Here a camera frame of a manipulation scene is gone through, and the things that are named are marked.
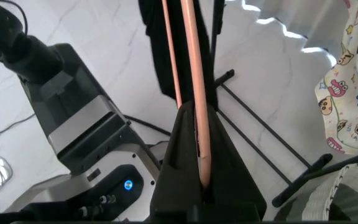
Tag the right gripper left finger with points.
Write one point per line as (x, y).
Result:
(179, 174)

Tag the black clothes rack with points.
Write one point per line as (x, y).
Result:
(301, 180)

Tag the pink clothes hanger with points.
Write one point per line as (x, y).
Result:
(199, 93)

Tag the cream printed garment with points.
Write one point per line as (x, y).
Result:
(350, 93)

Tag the white laundry basket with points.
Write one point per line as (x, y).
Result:
(325, 196)

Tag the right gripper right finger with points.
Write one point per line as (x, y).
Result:
(232, 180)

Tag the white curtain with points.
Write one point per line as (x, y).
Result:
(297, 15)

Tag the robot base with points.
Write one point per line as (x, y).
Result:
(82, 130)

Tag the black garment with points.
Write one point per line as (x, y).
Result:
(154, 46)

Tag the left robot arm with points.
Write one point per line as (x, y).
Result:
(14, 40)

